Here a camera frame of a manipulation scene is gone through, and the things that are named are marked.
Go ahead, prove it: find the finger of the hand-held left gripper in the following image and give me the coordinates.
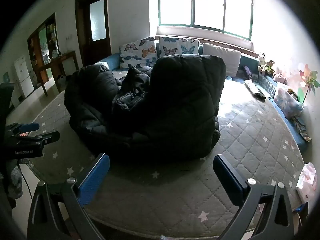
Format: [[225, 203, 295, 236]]
[[35, 131, 60, 146], [11, 122, 40, 134]]

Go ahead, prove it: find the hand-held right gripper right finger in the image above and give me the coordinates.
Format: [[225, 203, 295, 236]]
[[213, 154, 295, 240]]

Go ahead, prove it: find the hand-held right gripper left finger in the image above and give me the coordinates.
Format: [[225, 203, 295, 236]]
[[27, 152, 110, 240]]

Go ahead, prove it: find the black puffer jacket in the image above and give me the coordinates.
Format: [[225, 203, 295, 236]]
[[64, 54, 227, 160]]

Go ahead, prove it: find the grey quilted star mat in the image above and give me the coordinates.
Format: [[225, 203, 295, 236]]
[[26, 79, 307, 235]]

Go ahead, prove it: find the white refrigerator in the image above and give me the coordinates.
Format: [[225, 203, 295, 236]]
[[14, 55, 35, 98]]

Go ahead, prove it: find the wooden table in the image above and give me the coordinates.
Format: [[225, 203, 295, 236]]
[[32, 50, 80, 97]]

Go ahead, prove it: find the wooden display cabinet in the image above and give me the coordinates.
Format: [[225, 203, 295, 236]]
[[27, 12, 60, 80]]

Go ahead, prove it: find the white remote keyboard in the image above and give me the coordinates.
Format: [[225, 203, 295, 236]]
[[244, 79, 267, 101]]

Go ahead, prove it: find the dark wooden door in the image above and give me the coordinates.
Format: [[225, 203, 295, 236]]
[[75, 0, 112, 67]]

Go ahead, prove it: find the clear plastic toy bag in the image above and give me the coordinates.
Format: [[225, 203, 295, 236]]
[[273, 82, 305, 120]]

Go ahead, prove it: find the blue sofa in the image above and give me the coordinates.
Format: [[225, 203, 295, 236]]
[[94, 40, 309, 153]]

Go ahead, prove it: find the pink plush toy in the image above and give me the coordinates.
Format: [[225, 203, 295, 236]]
[[272, 72, 287, 84]]

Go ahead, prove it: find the white pillow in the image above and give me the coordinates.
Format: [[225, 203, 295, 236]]
[[202, 42, 242, 77]]

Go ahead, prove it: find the butterfly print pillow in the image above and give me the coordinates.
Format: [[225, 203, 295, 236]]
[[119, 36, 158, 70], [158, 36, 200, 57]]

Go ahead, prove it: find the black and white plush toy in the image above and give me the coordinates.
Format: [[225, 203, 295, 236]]
[[257, 52, 267, 75]]

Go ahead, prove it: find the colourful pinwheel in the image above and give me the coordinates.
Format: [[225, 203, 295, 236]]
[[297, 64, 320, 104]]

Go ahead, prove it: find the green framed window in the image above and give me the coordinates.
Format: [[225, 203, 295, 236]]
[[158, 0, 254, 41]]

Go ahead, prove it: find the black cable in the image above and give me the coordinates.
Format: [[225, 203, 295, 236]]
[[17, 164, 33, 200]]

